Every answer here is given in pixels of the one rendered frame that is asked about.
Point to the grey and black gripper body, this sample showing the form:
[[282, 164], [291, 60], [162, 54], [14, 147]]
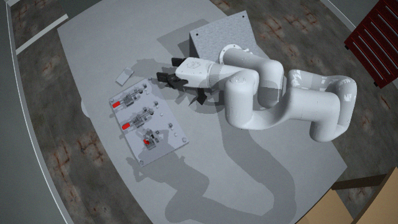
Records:
[[196, 71]]

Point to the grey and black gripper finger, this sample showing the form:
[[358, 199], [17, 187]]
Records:
[[165, 77], [176, 62]]

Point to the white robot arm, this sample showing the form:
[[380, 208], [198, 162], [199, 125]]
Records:
[[335, 99]]

